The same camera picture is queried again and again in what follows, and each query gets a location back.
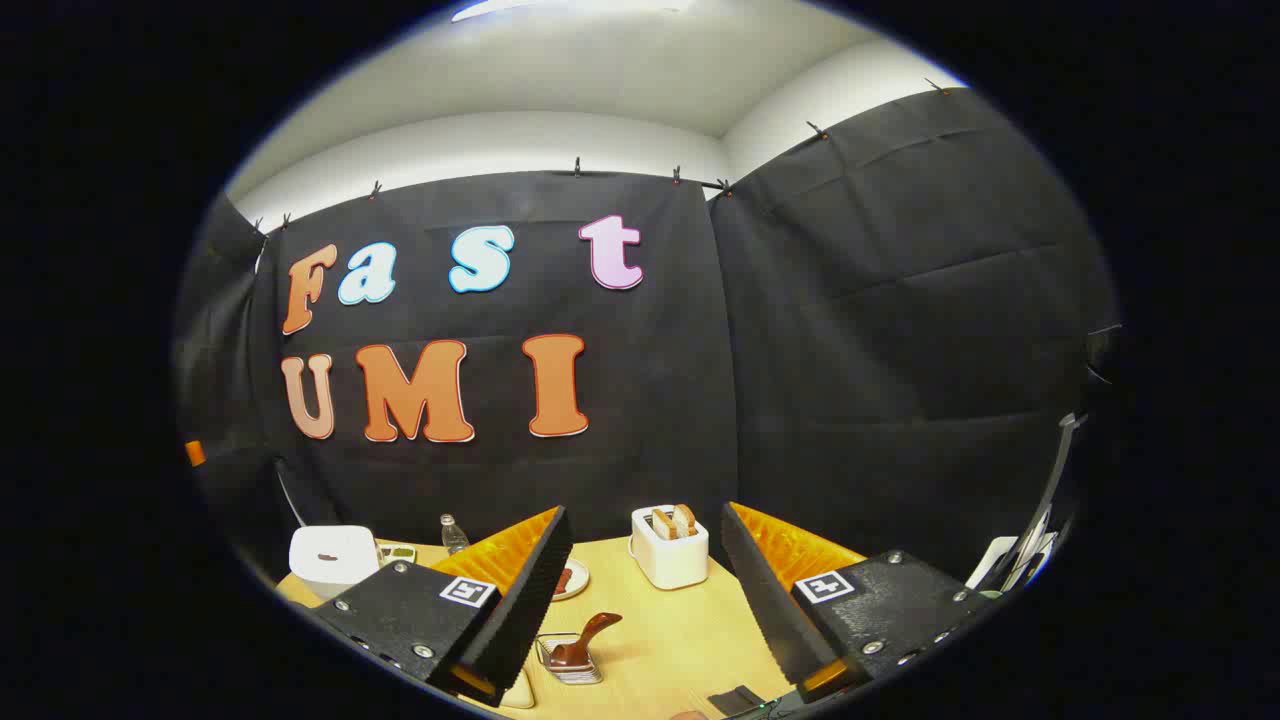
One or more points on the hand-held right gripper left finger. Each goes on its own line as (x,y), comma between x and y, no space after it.
(530,600)

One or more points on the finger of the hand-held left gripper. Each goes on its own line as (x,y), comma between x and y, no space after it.
(195,453)

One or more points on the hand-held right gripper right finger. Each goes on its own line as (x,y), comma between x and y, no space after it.
(765,600)

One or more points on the brown wooden spoon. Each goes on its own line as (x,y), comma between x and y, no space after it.
(585,640)

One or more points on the white rice cooker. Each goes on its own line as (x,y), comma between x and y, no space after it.
(330,560)

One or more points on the red-brown meat piece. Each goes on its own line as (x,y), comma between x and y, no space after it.
(564,581)

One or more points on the white oval plate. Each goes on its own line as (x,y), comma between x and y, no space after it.
(578,580)

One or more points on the clear plastic water bottle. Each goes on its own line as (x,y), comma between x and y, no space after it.
(454,538)

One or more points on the white toaster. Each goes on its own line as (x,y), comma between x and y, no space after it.
(670,565)

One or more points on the black flat device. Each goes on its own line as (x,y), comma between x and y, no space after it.
(735,700)

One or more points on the toast slice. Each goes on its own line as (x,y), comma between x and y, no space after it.
(662,524)
(685,518)

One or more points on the small white dish green filling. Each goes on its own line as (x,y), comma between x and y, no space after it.
(397,555)

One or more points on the black backdrop cloth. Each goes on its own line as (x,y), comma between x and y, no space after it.
(800,350)

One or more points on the ceiling light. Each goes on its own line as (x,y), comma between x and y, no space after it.
(560,8)

